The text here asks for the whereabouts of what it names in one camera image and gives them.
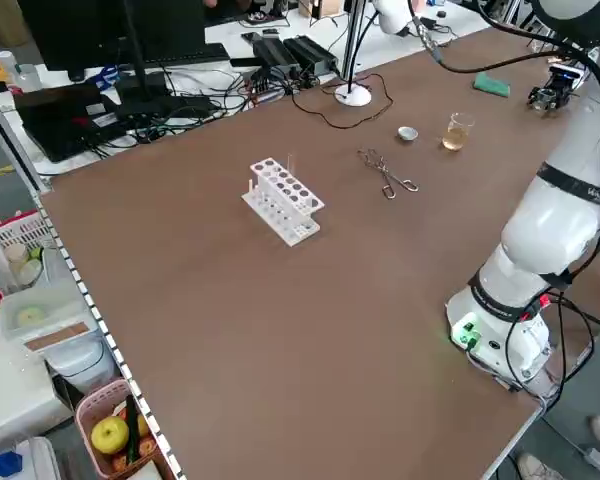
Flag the white box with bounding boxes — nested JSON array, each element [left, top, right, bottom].
[[0, 332, 76, 444]]

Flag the yellow apple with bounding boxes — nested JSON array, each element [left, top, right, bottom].
[[90, 417, 130, 455]]

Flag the black computer monitor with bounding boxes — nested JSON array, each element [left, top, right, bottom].
[[17, 0, 231, 104]]

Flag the green sponge cloth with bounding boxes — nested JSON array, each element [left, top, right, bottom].
[[472, 72, 512, 97]]

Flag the pink plastic basket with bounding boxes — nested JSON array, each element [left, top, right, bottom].
[[74, 378, 179, 479]]

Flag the white basket with red rim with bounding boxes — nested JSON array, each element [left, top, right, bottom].
[[0, 209, 56, 294]]

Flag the glass beaker with amber liquid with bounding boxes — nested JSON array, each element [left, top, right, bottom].
[[441, 112, 476, 152]]

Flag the clear plastic container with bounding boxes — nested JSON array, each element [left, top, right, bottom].
[[0, 282, 101, 354]]

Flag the aluminium frame post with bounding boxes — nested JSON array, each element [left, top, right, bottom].
[[338, 0, 370, 84], [0, 82, 51, 194]]

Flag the desk cable tangle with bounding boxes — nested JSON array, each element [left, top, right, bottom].
[[79, 64, 301, 146]]

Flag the metal crucible tongs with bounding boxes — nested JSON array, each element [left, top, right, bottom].
[[357, 148, 420, 201]]

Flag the black lamp cable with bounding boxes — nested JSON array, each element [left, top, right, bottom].
[[292, 73, 394, 130]]

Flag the dark green vegetable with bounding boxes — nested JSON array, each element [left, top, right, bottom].
[[124, 394, 141, 461]]

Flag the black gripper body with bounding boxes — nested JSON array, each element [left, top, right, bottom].
[[543, 74, 580, 110]]

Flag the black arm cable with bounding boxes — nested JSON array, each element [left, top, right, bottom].
[[407, 0, 600, 406]]

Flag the black power supply box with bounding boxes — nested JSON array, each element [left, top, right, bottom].
[[252, 38, 301, 76], [283, 34, 340, 72]]

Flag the white test tube rack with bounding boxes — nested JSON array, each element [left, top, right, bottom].
[[241, 157, 326, 247]]

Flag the blue plastic object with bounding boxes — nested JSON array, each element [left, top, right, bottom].
[[0, 451, 26, 476]]

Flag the black flat equipment case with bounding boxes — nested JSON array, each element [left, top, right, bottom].
[[13, 82, 129, 164]]

